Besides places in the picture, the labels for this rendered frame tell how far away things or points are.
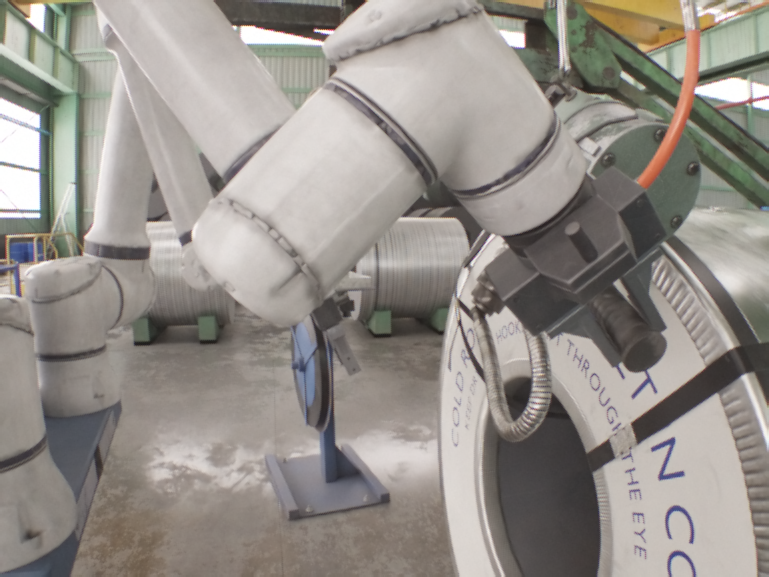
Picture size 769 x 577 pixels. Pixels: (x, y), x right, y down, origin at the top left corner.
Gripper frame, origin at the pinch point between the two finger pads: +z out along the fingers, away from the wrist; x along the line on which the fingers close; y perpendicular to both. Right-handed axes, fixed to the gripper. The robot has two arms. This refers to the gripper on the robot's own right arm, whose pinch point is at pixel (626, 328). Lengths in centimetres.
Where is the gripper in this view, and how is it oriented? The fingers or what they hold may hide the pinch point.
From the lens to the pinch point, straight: 47.8
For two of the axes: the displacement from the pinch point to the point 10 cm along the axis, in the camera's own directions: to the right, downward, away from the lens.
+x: -7.5, 6.0, 2.8
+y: -1.2, -5.4, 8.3
